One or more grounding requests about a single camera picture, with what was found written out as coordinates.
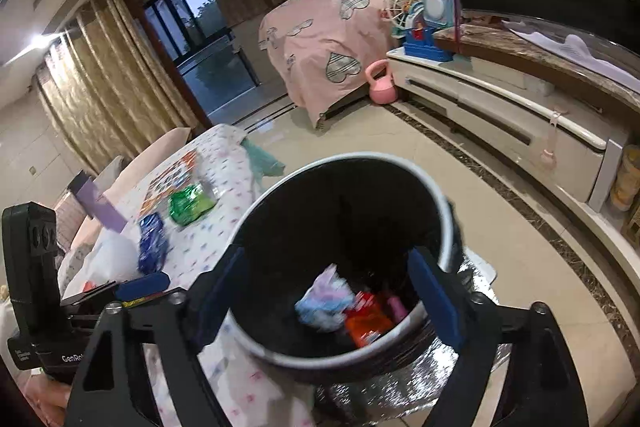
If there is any pink kettlebell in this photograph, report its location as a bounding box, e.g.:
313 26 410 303
365 61 397 104

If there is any white dotted tablecloth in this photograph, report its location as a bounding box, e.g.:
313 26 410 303
60 124 321 427

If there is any crushed green can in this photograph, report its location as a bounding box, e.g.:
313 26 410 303
169 184 218 226

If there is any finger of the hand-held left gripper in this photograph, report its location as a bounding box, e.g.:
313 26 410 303
82 272 171 310

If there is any yellow canister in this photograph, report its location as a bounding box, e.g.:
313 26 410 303
607 144 640 212

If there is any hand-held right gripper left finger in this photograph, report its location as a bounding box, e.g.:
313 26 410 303
64 246 251 427

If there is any glass sliding door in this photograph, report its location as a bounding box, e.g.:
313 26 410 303
142 0 261 118

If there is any orange cover book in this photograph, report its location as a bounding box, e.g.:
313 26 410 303
140 152 201 212

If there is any pink heart print cover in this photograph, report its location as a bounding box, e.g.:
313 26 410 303
258 0 396 128

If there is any white tv cabinet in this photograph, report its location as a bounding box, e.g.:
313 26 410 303
387 9 640 258

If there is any silver foil mat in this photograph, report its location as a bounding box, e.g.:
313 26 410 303
310 252 501 427

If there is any purple tumbler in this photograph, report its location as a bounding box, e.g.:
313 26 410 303
70 172 130 233

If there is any blue snack packet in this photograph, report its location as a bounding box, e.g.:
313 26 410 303
138 213 168 275

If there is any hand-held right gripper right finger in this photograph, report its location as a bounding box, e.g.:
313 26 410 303
406 247 592 427

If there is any teal cloth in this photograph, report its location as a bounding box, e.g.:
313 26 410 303
242 139 286 178

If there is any pink cabinet lock strap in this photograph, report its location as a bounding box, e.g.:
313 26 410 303
542 107 568 168

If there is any blue toy machine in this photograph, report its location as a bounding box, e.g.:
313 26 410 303
402 24 451 62

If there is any gold curtain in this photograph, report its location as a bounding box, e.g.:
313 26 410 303
32 0 201 172

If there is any small pink wrapper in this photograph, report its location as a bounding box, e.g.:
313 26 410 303
385 294 408 323

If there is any blue white toy speaker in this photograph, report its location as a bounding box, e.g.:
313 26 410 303
424 0 458 28

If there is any toy ferris wheel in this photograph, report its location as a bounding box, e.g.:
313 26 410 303
384 0 426 40

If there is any crumpled white blue paper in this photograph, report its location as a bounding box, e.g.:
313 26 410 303
295 264 358 333

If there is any black trash bin white rim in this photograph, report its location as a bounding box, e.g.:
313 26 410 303
231 152 468 383

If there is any red snack packet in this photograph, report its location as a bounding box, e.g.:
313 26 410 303
345 292 396 348

